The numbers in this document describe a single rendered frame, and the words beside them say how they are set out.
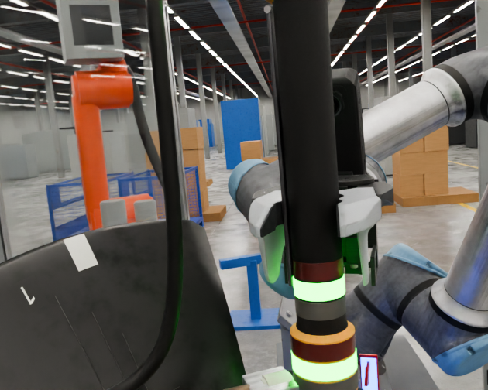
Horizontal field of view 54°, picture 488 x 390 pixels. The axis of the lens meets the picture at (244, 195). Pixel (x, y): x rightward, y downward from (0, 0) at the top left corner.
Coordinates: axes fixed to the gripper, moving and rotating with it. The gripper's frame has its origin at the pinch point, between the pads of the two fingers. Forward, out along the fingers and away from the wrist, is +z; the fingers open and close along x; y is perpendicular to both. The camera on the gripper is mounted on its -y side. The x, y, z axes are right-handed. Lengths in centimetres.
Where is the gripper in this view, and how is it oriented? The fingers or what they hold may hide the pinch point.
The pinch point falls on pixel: (302, 215)
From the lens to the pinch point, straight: 28.8
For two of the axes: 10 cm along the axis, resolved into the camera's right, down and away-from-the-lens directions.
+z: -3.1, 1.5, -9.4
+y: 0.7, 9.9, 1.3
